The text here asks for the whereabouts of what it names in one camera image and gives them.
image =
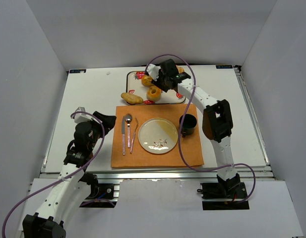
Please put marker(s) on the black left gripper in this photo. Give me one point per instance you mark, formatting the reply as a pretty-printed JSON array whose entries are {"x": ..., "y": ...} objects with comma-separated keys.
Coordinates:
[{"x": 98, "y": 124}]

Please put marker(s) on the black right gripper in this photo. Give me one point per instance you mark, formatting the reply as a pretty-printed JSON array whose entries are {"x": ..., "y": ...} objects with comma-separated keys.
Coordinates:
[{"x": 162, "y": 81}]

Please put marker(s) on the ring donut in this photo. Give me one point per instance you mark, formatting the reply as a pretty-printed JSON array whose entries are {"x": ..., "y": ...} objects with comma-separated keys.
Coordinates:
[
  {"x": 146, "y": 80},
  {"x": 153, "y": 93}
]

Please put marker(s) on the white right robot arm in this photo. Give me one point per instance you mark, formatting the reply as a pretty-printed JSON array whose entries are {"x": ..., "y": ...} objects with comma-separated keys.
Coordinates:
[{"x": 217, "y": 120}]

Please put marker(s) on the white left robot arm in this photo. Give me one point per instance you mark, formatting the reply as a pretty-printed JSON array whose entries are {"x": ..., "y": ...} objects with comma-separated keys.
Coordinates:
[{"x": 74, "y": 183}]

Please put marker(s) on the oval bread roll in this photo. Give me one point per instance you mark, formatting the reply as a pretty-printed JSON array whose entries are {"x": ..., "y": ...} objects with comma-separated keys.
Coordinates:
[{"x": 131, "y": 98}]

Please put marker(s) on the sugar-topped round pastry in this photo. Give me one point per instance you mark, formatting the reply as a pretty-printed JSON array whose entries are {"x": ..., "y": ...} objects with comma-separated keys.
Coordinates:
[{"x": 180, "y": 69}]

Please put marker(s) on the strawberry pattern tray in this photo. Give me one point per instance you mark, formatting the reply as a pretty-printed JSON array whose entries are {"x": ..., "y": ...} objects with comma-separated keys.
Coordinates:
[{"x": 135, "y": 86}]

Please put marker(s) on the orange placemat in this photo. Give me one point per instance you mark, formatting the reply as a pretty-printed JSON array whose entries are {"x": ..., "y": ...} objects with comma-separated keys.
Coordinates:
[{"x": 188, "y": 150}]

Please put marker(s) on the dark green mug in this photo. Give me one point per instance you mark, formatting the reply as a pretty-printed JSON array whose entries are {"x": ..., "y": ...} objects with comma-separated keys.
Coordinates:
[{"x": 189, "y": 125}]

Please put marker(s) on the white beige ceramic plate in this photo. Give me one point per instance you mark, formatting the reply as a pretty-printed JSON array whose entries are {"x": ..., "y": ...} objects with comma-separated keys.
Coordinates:
[{"x": 158, "y": 136}]

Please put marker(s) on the right blue label sticker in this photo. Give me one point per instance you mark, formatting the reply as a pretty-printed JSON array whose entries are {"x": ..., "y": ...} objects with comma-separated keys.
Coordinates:
[{"x": 224, "y": 66}]

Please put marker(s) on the blue label sticker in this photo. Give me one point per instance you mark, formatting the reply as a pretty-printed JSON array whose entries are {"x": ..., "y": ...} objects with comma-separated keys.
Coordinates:
[
  {"x": 72, "y": 71},
  {"x": 224, "y": 66}
]

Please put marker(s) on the left blue label sticker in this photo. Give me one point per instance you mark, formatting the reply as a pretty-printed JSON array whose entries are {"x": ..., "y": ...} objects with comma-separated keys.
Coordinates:
[{"x": 72, "y": 71}]

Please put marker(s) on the pink handled knife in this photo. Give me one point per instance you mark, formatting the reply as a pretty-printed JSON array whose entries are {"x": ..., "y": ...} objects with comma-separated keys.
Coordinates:
[{"x": 123, "y": 135}]

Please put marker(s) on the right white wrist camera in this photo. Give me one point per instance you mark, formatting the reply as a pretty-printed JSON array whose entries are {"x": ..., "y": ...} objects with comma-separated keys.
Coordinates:
[{"x": 153, "y": 71}]

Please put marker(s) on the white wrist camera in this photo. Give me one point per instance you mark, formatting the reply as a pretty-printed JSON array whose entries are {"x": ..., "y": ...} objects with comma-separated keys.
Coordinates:
[
  {"x": 81, "y": 116},
  {"x": 153, "y": 71}
]

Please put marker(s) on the pink handled spoon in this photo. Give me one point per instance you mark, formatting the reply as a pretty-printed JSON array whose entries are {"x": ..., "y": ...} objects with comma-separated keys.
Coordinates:
[{"x": 128, "y": 119}]

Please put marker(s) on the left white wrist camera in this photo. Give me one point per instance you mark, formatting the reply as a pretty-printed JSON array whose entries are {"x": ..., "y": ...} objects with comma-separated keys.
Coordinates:
[{"x": 81, "y": 116}]

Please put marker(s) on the pink handled fork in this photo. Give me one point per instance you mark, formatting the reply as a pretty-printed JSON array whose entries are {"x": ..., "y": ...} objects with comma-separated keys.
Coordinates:
[{"x": 134, "y": 136}]

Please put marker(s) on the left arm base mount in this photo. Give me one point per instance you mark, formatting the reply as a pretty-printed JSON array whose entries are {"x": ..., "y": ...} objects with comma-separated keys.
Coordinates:
[{"x": 102, "y": 194}]

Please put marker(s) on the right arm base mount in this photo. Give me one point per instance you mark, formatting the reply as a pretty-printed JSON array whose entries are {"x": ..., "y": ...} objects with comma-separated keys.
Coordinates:
[{"x": 215, "y": 198}]

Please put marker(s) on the aluminium frame rail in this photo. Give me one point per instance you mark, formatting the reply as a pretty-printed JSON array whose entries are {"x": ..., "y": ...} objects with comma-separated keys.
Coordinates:
[{"x": 260, "y": 175}]

